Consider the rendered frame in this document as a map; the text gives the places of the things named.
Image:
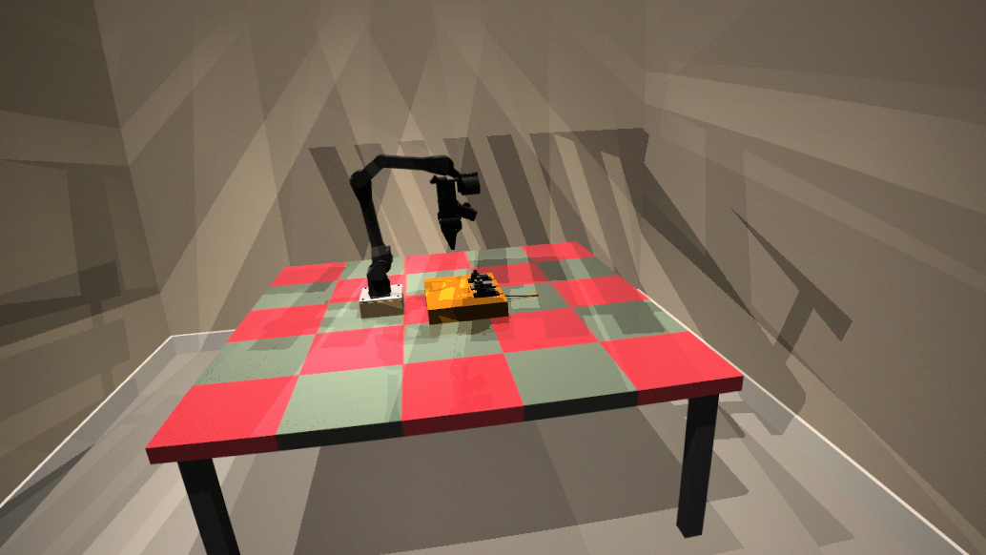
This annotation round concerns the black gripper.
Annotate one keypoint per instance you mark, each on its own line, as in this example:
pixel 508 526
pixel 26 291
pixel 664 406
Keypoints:
pixel 449 222

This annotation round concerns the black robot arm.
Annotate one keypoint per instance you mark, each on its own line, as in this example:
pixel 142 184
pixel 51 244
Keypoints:
pixel 360 182

